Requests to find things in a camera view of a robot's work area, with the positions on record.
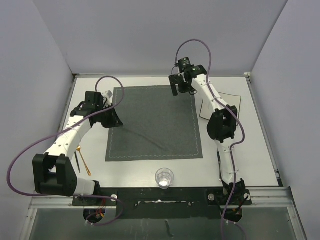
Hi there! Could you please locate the white square plate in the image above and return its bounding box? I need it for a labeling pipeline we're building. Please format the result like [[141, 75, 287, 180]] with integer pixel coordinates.
[[199, 92, 242, 121]]

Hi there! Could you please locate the dark grey cloth placemat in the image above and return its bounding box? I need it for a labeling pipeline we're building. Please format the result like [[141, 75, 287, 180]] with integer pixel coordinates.
[[105, 85, 203, 162]]

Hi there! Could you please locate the clear plastic cup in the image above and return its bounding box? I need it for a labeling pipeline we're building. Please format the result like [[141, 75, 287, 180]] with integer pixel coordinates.
[[155, 168, 175, 190]]

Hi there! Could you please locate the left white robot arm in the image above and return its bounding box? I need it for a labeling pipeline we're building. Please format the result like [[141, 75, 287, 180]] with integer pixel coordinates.
[[32, 91, 123, 206]]

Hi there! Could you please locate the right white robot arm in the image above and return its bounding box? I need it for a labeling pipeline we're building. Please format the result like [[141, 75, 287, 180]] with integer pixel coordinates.
[[169, 64, 245, 205]]

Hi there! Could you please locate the gold fork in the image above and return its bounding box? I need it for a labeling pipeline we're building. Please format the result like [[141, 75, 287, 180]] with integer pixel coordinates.
[[76, 145, 92, 176]]

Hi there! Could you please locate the dark thin utensil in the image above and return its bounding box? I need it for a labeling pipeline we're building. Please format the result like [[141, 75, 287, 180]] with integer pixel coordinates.
[[74, 151, 81, 173]]

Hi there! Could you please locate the silver table knife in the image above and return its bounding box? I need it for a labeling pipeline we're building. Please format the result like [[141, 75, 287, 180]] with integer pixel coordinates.
[[217, 151, 223, 182]]

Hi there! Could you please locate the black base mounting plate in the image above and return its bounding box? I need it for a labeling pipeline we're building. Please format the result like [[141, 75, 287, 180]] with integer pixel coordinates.
[[72, 187, 252, 221]]

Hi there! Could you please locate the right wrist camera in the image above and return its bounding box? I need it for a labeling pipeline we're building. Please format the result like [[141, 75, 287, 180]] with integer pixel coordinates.
[[175, 57, 194, 73]]

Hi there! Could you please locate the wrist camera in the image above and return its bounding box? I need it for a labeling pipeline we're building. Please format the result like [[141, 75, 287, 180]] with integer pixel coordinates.
[[175, 57, 194, 73], [102, 90, 113, 99]]

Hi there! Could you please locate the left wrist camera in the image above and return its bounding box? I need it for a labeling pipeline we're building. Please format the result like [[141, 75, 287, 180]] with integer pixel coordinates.
[[102, 90, 113, 99]]

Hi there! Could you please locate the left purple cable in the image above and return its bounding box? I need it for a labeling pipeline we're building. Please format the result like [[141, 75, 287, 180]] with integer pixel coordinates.
[[6, 75, 126, 227]]

